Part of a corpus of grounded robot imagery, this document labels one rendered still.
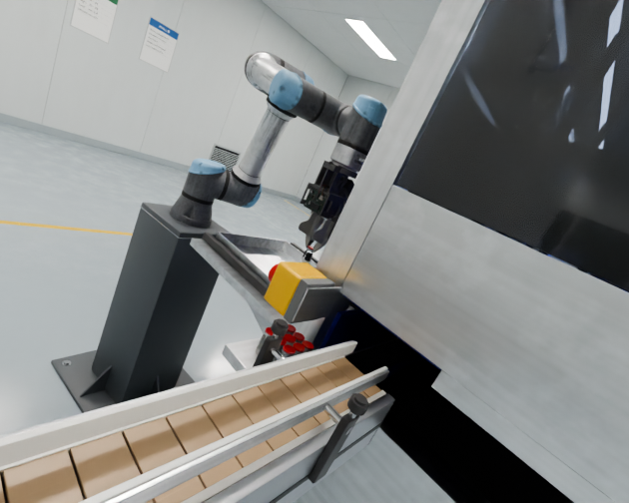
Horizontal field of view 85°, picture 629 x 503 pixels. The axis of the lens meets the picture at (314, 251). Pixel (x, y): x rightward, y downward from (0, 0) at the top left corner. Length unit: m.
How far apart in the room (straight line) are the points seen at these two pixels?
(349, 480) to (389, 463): 0.08
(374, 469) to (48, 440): 0.44
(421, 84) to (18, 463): 0.60
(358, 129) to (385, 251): 0.32
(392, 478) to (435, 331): 0.23
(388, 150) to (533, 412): 0.40
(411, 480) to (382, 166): 0.46
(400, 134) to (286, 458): 0.46
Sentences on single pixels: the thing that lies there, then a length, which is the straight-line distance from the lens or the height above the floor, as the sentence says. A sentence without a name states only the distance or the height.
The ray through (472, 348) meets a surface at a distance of 0.51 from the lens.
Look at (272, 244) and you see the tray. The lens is 1.08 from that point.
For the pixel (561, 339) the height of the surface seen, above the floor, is 1.13.
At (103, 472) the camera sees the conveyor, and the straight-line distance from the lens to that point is 0.34.
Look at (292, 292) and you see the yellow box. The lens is 0.53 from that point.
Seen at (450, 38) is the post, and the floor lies 1.42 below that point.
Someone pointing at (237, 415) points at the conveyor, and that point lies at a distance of 0.41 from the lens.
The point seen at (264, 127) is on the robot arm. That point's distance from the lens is 1.25.
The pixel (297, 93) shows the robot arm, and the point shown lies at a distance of 0.80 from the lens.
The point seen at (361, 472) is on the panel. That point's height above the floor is 0.80.
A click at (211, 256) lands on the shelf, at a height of 0.88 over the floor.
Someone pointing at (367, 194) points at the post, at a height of 1.18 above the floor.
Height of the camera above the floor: 1.21
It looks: 15 degrees down
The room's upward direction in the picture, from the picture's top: 25 degrees clockwise
